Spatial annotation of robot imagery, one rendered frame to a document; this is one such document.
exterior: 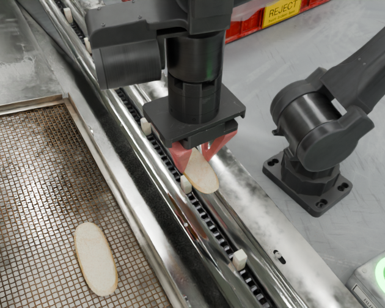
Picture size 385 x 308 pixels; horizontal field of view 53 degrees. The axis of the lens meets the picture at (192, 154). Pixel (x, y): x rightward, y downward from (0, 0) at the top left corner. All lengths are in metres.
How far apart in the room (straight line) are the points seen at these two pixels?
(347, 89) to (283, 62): 0.39
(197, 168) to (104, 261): 0.16
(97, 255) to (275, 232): 0.23
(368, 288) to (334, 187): 0.19
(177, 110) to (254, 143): 0.30
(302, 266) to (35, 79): 0.53
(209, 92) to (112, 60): 0.10
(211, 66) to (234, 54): 0.51
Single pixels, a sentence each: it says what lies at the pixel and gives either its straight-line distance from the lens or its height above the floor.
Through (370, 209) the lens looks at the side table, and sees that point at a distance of 0.65.
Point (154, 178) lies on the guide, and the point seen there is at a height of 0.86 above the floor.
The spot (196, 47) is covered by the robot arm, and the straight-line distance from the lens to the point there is 0.36.
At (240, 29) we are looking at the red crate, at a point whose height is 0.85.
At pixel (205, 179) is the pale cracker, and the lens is 0.49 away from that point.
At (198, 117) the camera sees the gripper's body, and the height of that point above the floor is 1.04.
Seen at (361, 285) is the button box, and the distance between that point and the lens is 0.51.
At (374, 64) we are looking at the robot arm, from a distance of 0.51.
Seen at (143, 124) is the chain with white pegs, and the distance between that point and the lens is 0.65.
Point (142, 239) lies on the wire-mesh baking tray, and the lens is 0.49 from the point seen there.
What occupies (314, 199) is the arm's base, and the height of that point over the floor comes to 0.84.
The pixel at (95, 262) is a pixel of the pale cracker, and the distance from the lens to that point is 0.46.
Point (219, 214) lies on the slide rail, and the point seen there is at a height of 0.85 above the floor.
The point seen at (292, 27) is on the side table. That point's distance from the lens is 1.00.
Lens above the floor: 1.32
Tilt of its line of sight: 49 degrees down
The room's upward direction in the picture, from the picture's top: straight up
